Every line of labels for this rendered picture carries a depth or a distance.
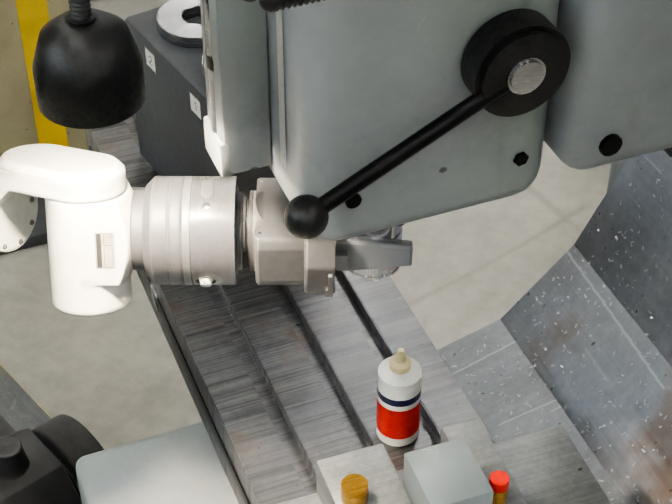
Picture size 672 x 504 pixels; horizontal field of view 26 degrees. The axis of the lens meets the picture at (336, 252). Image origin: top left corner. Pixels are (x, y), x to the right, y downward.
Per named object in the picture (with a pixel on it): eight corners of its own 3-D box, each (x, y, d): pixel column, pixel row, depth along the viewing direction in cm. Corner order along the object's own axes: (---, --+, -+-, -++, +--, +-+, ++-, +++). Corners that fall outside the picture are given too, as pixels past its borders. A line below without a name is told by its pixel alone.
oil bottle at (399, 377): (386, 453, 135) (388, 370, 128) (369, 422, 138) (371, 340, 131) (425, 441, 136) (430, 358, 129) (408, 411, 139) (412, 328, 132)
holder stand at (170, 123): (232, 259, 156) (222, 106, 143) (138, 154, 170) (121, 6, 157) (327, 220, 161) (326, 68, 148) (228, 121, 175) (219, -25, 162)
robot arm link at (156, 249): (181, 196, 112) (33, 196, 112) (186, 323, 116) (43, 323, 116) (193, 150, 122) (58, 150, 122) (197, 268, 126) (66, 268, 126)
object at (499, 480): (492, 507, 117) (494, 487, 115) (484, 493, 118) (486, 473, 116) (510, 502, 117) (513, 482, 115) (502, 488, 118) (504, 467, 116)
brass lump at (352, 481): (346, 512, 116) (346, 497, 115) (336, 491, 118) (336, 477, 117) (371, 504, 117) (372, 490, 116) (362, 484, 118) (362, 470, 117)
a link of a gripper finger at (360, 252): (410, 265, 117) (333, 264, 117) (412, 234, 115) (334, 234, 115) (411, 278, 116) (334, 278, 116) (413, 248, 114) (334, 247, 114)
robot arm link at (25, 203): (91, 181, 111) (-43, 154, 117) (98, 288, 115) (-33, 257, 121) (141, 158, 117) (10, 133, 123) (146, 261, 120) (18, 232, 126)
